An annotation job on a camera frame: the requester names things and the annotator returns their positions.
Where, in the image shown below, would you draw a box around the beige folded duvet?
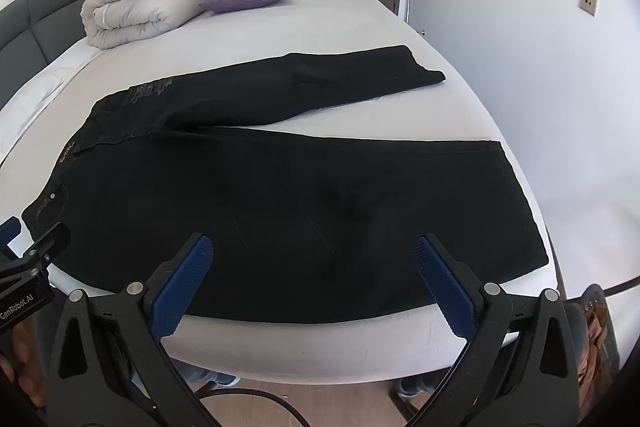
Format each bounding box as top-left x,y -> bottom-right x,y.
81,0 -> 221,51

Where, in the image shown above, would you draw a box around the bed with white sheet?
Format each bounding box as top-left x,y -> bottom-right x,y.
0,0 -> 563,389

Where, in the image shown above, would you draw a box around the black pants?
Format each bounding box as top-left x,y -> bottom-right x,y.
22,45 -> 549,325

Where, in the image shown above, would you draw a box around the grey padded headboard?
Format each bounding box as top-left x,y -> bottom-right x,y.
0,0 -> 96,110

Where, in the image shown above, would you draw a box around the black cable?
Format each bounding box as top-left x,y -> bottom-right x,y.
192,382 -> 311,427

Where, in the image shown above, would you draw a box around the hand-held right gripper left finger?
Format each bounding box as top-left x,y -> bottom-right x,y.
47,233 -> 221,427

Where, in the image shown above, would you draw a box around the person's left hand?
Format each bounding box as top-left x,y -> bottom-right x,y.
0,321 -> 48,408

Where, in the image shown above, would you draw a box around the brown and black object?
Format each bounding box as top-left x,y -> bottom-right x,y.
565,284 -> 623,398

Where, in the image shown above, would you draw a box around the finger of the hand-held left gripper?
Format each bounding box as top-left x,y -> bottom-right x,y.
0,217 -> 22,254
27,222 -> 72,269

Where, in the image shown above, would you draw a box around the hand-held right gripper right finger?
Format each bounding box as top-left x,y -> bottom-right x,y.
400,234 -> 591,427

